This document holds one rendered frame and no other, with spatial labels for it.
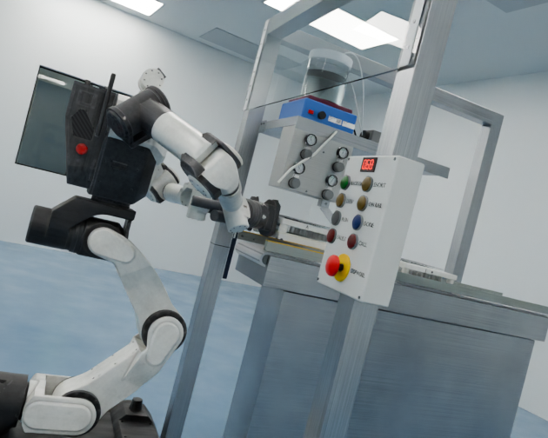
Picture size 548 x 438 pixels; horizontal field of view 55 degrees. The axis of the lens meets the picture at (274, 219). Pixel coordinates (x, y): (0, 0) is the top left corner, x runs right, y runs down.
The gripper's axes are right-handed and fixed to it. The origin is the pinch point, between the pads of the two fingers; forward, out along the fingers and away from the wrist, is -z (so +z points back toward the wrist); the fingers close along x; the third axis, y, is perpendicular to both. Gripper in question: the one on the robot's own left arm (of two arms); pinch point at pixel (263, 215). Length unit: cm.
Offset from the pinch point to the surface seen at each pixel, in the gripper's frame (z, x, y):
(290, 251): -7.2, 9.0, 19.2
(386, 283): 0, 5, 100
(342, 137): -14.6, -30.7, 21.3
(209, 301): 10.5, 34.8, -7.3
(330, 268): 8, 5, 94
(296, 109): 0.4, -37.2, 13.1
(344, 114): -15.0, -39.2, 16.7
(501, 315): -102, 17, 6
